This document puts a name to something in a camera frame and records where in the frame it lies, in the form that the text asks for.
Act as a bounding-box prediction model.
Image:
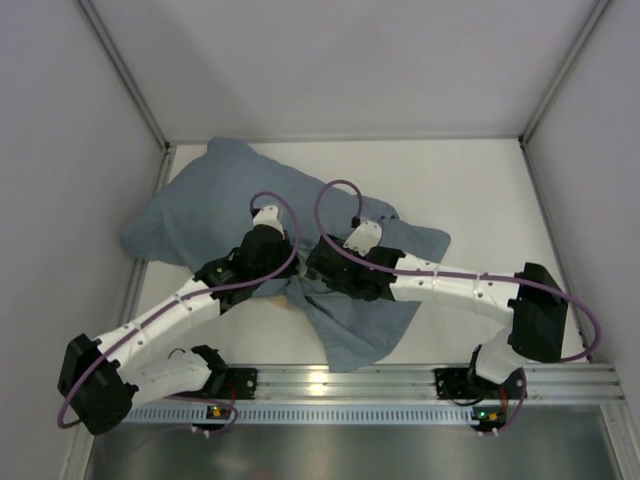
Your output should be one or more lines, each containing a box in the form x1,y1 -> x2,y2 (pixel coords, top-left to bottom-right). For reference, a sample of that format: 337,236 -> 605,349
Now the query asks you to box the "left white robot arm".
57,224 -> 300,436

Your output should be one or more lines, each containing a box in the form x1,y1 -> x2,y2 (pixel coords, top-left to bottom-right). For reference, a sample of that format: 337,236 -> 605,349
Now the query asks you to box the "slotted grey cable duct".
125,403 -> 505,426

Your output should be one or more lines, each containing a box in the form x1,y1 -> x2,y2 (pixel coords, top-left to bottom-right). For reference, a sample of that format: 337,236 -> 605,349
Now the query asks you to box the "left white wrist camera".
251,204 -> 284,235

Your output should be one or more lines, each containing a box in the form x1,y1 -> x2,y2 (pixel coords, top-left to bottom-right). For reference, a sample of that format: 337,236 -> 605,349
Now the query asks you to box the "right aluminium frame post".
518,0 -> 615,149

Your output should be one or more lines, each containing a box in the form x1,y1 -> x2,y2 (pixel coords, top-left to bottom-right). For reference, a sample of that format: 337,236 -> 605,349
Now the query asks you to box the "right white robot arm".
306,240 -> 568,385

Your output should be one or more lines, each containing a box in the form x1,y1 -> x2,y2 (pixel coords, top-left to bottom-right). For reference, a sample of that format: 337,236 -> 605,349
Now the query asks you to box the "aluminium mounting rail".
129,363 -> 621,401

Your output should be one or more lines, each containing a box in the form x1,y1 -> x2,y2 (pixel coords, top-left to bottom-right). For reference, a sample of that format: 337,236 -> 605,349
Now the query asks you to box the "blue pillowcase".
120,138 -> 451,373

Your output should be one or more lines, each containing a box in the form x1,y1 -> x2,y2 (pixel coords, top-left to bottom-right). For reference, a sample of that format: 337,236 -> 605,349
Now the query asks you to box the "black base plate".
198,367 -> 258,400
435,367 -> 524,406

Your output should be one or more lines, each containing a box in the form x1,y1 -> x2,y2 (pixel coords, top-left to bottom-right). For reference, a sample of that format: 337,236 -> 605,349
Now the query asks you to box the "aluminium frame post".
518,0 -> 615,149
73,0 -> 175,325

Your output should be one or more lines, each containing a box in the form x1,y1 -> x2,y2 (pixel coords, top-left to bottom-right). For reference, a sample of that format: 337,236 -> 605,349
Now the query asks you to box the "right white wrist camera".
343,219 -> 382,257

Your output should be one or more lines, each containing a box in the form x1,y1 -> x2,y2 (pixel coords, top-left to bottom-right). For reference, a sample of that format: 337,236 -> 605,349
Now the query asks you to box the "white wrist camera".
343,219 -> 382,257
251,204 -> 284,235

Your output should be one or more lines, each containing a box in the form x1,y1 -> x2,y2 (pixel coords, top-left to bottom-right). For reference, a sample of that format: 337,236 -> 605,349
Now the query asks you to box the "left aluminium frame post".
73,0 -> 175,325

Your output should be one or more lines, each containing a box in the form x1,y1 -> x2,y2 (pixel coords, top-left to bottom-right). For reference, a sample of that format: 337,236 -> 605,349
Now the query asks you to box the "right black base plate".
435,367 -> 524,406

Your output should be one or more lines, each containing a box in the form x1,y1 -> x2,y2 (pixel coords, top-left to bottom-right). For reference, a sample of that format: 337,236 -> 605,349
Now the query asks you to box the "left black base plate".
198,367 -> 258,400

